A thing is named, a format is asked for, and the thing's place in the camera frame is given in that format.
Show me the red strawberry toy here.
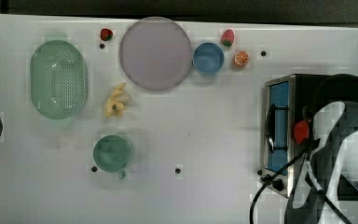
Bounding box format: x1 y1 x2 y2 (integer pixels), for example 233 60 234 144
100 28 113 41

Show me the large lilac round plate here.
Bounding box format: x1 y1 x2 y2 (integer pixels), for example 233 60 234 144
119 17 192 91

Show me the pink strawberry toy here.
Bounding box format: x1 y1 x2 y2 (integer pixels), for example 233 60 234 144
221 29 235 48

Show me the blue bowl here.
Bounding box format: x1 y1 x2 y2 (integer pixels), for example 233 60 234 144
192 43 225 75

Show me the green mug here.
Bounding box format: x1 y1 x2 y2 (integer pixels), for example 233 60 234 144
92 134 132 179

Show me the green perforated colander basket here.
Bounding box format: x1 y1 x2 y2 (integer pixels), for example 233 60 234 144
30 40 88 119

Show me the yellow banana bunch toy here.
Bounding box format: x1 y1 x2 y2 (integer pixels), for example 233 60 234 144
103 82 131 118

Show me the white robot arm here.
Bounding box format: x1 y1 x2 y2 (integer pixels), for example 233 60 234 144
284 102 358 224

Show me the orange slice toy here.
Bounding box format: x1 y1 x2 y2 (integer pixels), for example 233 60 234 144
233 50 249 67

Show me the silver black toaster oven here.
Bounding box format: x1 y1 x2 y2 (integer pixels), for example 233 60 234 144
259 74 358 198

